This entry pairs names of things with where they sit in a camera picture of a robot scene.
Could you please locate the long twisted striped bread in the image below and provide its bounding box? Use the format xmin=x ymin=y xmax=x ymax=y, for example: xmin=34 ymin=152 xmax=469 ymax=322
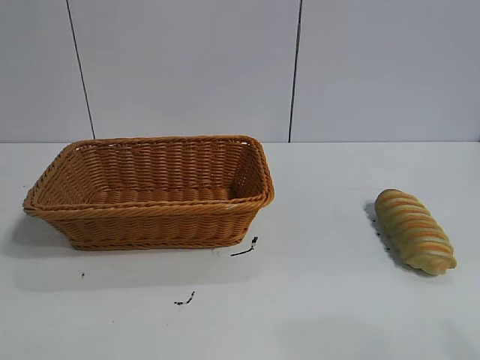
xmin=373 ymin=189 xmax=458 ymax=278

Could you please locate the brown woven wicker basket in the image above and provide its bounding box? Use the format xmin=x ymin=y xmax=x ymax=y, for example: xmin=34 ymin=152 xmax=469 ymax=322
xmin=22 ymin=134 xmax=276 ymax=251

